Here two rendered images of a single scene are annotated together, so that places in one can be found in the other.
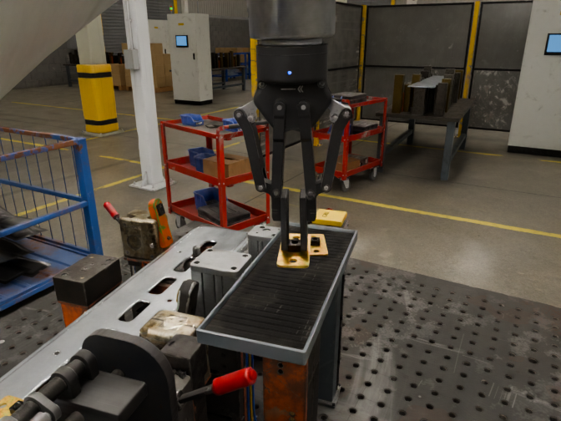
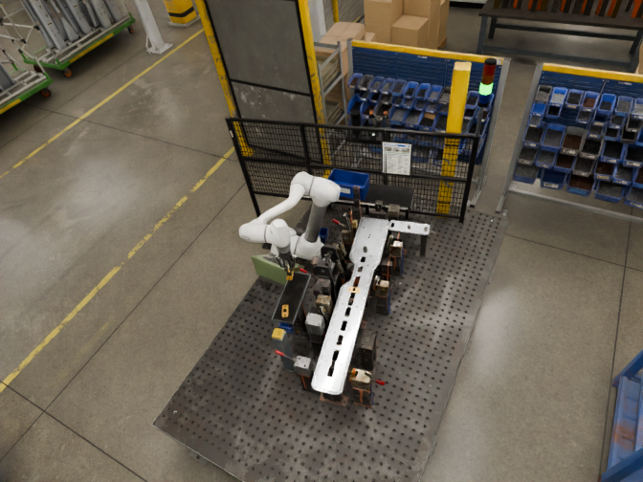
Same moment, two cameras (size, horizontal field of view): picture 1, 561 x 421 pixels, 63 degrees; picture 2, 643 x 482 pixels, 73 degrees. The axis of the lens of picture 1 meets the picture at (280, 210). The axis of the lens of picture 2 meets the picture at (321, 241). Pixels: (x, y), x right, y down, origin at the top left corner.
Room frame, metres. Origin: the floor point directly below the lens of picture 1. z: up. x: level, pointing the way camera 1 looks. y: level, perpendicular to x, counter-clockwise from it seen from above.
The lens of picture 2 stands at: (2.14, 0.38, 3.41)
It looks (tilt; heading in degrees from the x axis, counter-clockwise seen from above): 49 degrees down; 186
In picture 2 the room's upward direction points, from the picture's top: 10 degrees counter-clockwise
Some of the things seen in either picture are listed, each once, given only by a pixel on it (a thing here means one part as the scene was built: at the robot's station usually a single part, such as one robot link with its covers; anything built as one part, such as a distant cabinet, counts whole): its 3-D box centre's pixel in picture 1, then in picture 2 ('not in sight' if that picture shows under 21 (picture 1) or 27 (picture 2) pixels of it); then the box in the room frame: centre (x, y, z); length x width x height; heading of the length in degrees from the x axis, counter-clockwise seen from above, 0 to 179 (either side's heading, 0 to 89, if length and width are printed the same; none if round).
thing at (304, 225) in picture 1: (303, 220); not in sight; (0.51, -0.03, 1.29); 0.03 x 0.01 x 0.07; 175
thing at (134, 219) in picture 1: (149, 276); (363, 387); (1.12, 0.36, 0.88); 0.15 x 0.11 x 0.36; 72
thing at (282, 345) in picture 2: (325, 315); (284, 351); (0.87, -0.10, 0.92); 0.08 x 0.08 x 0.44; 72
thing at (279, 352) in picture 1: (293, 275); (292, 296); (0.62, -0.02, 1.16); 0.37 x 0.14 x 0.02; 162
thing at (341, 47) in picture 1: (318, 75); not in sight; (6.71, -0.53, 1.00); 3.44 x 0.14 x 2.00; 150
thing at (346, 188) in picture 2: not in sight; (348, 184); (-0.43, 0.41, 1.10); 0.30 x 0.17 x 0.13; 66
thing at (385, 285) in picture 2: not in sight; (382, 297); (0.50, 0.55, 0.87); 0.12 x 0.09 x 0.35; 72
